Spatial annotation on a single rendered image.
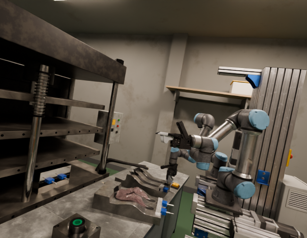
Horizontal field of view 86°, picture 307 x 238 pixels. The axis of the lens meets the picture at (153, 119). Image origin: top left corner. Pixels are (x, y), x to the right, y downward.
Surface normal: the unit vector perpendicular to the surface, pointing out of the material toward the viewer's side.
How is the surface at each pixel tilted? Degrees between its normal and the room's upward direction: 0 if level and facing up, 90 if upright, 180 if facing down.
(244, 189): 98
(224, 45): 90
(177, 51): 90
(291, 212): 90
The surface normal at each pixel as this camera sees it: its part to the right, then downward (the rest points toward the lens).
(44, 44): 0.89, 0.18
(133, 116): -0.29, 0.00
